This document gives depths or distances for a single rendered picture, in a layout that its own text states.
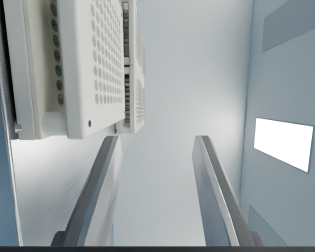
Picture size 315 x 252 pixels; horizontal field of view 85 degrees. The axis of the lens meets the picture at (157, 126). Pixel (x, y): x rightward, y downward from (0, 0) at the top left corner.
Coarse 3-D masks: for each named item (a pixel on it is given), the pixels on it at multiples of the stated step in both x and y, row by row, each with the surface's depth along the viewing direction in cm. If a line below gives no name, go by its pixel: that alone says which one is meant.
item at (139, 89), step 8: (128, 80) 64; (136, 80) 64; (128, 88) 65; (136, 88) 65; (128, 96) 70; (128, 104) 65; (136, 104) 65; (128, 112) 65; (136, 112) 65; (128, 120) 66; (136, 120) 66
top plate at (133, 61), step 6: (132, 0) 58; (132, 6) 59; (132, 12) 59; (132, 18) 59; (132, 24) 59; (132, 30) 59; (132, 36) 59; (132, 42) 60; (132, 48) 60; (132, 54) 60; (132, 60) 60; (138, 66) 75; (138, 72) 75
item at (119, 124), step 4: (124, 76) 67; (128, 76) 76; (124, 96) 67; (120, 120) 62; (116, 124) 62; (120, 124) 62; (124, 124) 67; (128, 124) 76; (116, 128) 62; (120, 128) 62; (116, 132) 62; (120, 132) 62
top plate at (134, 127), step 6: (132, 66) 60; (132, 72) 60; (132, 78) 61; (132, 84) 61; (132, 90) 61; (132, 96) 61; (132, 102) 61; (132, 108) 62; (132, 114) 62; (138, 114) 75; (132, 120) 62; (132, 126) 62; (138, 126) 75; (132, 132) 62
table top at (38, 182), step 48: (0, 0) 16; (0, 48) 16; (0, 96) 17; (0, 144) 17; (48, 144) 24; (96, 144) 43; (0, 192) 18; (48, 192) 24; (0, 240) 19; (48, 240) 24
